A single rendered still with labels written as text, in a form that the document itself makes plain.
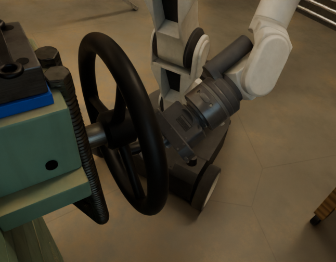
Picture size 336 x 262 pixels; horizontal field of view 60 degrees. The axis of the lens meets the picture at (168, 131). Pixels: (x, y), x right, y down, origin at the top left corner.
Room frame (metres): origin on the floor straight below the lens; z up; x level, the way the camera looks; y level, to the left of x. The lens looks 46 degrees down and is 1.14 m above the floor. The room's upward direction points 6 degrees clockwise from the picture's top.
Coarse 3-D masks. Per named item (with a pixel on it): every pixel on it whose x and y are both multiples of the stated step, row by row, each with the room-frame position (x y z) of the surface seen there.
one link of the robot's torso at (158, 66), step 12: (204, 36) 0.91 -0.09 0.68; (204, 48) 0.89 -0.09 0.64; (156, 60) 0.95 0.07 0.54; (192, 60) 0.86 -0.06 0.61; (204, 60) 0.91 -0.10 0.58; (156, 72) 0.93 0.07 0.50; (168, 72) 0.95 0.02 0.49; (180, 72) 0.88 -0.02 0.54; (192, 72) 0.86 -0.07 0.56; (168, 84) 0.98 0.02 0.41; (180, 84) 0.88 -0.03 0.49; (192, 84) 0.98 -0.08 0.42; (168, 96) 0.97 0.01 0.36; (180, 96) 0.89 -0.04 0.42
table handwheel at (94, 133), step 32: (96, 32) 0.36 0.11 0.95; (128, 64) 0.28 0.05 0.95; (96, 96) 0.41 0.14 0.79; (128, 96) 0.25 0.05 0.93; (96, 128) 0.29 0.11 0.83; (128, 128) 0.30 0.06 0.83; (128, 160) 0.28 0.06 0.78; (160, 160) 0.21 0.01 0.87; (128, 192) 0.27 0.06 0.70; (160, 192) 0.20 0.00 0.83
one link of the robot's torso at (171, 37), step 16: (144, 0) 0.86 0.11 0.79; (160, 0) 0.89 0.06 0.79; (176, 0) 0.87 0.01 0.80; (192, 0) 0.80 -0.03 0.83; (160, 16) 0.89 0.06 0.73; (176, 16) 0.89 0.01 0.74; (192, 16) 0.89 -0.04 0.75; (160, 32) 0.87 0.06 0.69; (176, 32) 0.87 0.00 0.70; (192, 32) 0.90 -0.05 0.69; (160, 48) 0.89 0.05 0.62; (176, 48) 0.86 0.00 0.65; (192, 48) 0.87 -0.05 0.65
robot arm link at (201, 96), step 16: (192, 96) 0.42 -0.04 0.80; (208, 96) 0.42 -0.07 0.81; (160, 112) 0.41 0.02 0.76; (176, 112) 0.41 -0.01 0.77; (192, 112) 0.40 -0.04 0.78; (208, 112) 0.39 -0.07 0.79; (224, 112) 0.40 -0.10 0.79; (160, 128) 0.38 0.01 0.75; (176, 128) 0.38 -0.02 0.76; (192, 128) 0.38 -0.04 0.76; (176, 144) 0.35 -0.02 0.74; (192, 144) 0.37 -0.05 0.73
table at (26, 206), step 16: (64, 176) 0.18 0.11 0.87; (80, 176) 0.18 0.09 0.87; (16, 192) 0.15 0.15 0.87; (32, 192) 0.15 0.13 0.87; (48, 192) 0.15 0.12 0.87; (64, 192) 0.16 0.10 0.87; (80, 192) 0.17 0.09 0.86; (0, 208) 0.13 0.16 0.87; (16, 208) 0.13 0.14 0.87; (32, 208) 0.14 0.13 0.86; (48, 208) 0.15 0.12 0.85; (0, 224) 0.12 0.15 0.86; (16, 224) 0.13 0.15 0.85; (0, 240) 0.11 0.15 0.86; (0, 256) 0.09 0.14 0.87
